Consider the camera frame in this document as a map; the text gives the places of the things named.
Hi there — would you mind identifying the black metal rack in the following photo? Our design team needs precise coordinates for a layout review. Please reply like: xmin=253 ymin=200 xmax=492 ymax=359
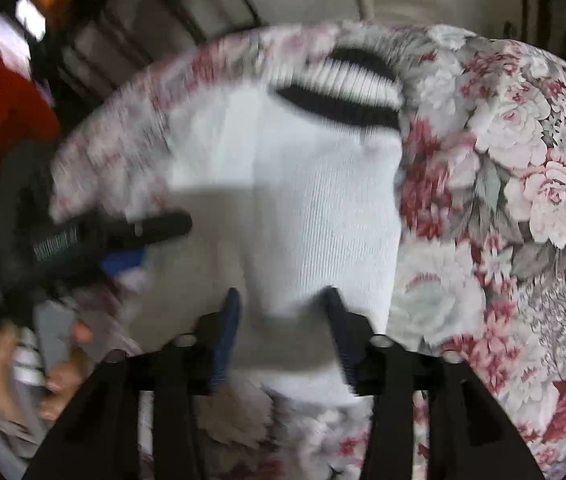
xmin=28 ymin=0 xmax=264 ymax=113

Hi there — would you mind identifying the white sweater with black stripes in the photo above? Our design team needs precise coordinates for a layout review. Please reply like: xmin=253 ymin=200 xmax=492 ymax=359
xmin=112 ymin=46 xmax=404 ymax=407

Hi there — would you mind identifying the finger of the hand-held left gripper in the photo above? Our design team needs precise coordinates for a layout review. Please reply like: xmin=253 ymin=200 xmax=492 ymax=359
xmin=100 ymin=249 xmax=150 ymax=279
xmin=77 ymin=211 xmax=194 ymax=252

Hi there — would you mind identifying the person's left hand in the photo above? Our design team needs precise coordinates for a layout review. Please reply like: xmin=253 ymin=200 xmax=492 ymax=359
xmin=0 ymin=319 xmax=94 ymax=423

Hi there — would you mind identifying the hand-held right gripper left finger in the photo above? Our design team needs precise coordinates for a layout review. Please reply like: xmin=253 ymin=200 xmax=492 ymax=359
xmin=22 ymin=287 xmax=242 ymax=480

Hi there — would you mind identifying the red fuzzy cloth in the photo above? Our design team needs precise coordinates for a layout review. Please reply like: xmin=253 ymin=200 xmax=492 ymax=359
xmin=0 ymin=54 xmax=62 ymax=173

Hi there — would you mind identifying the floral blanket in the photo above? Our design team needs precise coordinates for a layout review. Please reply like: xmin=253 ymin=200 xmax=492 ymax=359
xmin=47 ymin=19 xmax=566 ymax=480

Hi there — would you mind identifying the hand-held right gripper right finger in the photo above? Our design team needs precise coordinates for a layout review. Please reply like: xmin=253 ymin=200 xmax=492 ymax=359
xmin=322 ymin=286 xmax=546 ymax=480

